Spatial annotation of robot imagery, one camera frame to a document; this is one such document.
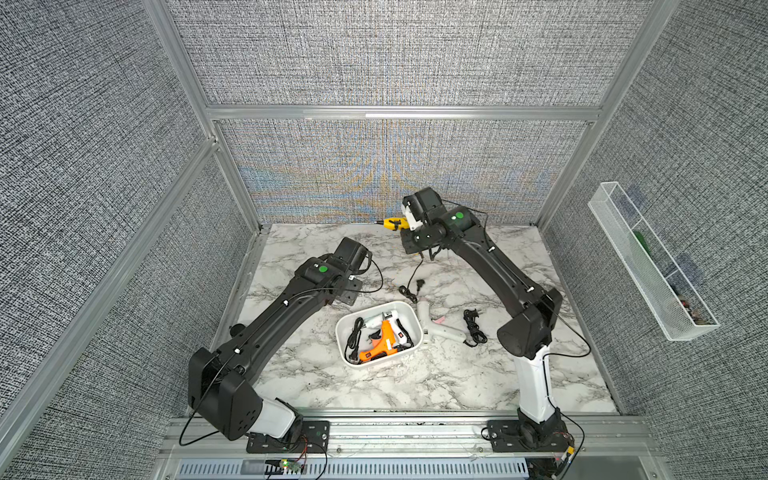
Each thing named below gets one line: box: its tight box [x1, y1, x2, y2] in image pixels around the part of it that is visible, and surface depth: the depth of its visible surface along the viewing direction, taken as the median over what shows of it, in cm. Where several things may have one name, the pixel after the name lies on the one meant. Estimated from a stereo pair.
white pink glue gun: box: [417, 297, 467, 346], surface depth 93 cm
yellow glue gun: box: [374, 217, 410, 231], surface depth 85 cm
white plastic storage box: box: [335, 301, 424, 368], surface depth 92 cm
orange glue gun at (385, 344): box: [359, 319, 399, 363], surface depth 86 cm
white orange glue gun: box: [382, 310, 414, 351], surface depth 89 cm
